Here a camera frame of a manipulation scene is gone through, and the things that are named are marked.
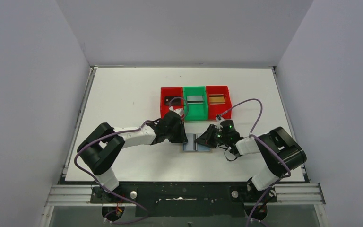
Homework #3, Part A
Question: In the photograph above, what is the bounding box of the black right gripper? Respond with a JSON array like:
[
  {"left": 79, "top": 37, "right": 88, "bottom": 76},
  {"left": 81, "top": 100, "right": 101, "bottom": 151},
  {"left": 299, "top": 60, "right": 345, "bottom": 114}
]
[{"left": 195, "top": 124, "right": 230, "bottom": 148}]

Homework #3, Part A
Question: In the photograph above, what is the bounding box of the silver credit card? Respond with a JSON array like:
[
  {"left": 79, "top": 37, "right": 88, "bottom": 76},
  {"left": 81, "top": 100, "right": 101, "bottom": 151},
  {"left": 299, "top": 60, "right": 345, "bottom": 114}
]
[
  {"left": 187, "top": 96, "right": 204, "bottom": 104},
  {"left": 183, "top": 133, "right": 200, "bottom": 152}
]

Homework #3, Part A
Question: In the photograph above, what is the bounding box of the beige card holder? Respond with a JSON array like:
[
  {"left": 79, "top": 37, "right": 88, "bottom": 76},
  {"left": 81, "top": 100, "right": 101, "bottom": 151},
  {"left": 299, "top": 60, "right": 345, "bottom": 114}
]
[{"left": 181, "top": 144, "right": 212, "bottom": 153}]

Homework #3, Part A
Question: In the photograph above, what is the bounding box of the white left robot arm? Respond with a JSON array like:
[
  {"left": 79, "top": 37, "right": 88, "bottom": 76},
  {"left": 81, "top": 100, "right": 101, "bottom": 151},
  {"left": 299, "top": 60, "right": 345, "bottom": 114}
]
[{"left": 74, "top": 108, "right": 188, "bottom": 202}]

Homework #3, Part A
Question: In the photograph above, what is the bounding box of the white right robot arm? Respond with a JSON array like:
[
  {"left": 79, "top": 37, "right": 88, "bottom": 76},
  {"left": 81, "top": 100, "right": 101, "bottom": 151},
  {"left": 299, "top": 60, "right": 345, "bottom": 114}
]
[{"left": 194, "top": 120, "right": 307, "bottom": 202}]

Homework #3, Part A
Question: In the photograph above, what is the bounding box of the black credit card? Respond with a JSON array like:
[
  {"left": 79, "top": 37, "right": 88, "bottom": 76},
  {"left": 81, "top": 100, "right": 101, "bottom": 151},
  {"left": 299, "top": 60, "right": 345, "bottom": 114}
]
[{"left": 164, "top": 96, "right": 182, "bottom": 106}]

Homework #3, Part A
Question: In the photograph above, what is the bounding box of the gold credit card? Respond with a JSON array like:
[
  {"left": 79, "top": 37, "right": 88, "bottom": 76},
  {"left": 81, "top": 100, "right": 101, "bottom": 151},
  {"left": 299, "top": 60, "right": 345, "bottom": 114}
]
[{"left": 208, "top": 94, "right": 225, "bottom": 105}]

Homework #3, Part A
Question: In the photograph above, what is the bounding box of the right red bin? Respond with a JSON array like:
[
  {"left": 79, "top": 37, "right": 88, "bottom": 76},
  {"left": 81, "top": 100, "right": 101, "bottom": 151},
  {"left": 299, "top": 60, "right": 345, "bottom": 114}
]
[{"left": 206, "top": 86, "right": 232, "bottom": 121}]

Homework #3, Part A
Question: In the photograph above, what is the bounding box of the red bin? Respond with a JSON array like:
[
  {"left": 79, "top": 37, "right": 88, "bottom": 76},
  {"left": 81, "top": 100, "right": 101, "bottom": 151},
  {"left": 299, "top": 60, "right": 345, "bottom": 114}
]
[
  {"left": 160, "top": 87, "right": 184, "bottom": 118},
  {"left": 206, "top": 86, "right": 232, "bottom": 121}
]

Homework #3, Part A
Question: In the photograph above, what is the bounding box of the green middle bin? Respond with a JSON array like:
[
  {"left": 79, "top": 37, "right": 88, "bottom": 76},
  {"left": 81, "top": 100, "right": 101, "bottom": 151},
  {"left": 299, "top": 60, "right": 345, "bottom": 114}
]
[{"left": 183, "top": 86, "right": 208, "bottom": 122}]

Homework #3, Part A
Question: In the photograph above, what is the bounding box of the left red bin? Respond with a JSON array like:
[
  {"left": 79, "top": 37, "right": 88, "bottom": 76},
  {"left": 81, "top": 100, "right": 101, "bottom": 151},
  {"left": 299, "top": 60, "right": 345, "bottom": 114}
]
[{"left": 160, "top": 87, "right": 184, "bottom": 118}]

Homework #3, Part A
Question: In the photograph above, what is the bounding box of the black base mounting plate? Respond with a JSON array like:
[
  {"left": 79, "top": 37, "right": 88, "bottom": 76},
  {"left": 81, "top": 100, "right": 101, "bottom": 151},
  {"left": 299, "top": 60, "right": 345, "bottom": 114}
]
[{"left": 90, "top": 182, "right": 277, "bottom": 221}]

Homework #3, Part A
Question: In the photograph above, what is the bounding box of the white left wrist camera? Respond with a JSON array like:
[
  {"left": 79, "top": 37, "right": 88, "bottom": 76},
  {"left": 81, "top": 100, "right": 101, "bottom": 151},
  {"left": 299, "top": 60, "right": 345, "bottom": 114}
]
[{"left": 169, "top": 106, "right": 185, "bottom": 119}]

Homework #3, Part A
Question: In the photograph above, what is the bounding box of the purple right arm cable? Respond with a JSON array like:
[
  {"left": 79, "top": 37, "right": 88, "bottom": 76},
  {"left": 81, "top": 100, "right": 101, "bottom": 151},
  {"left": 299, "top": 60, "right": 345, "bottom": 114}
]
[{"left": 215, "top": 98, "right": 292, "bottom": 227}]

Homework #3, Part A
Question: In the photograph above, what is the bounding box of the aluminium rail frame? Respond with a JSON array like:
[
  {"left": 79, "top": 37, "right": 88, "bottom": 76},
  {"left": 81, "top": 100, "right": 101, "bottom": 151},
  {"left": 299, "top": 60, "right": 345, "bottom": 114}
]
[{"left": 45, "top": 183, "right": 326, "bottom": 207}]

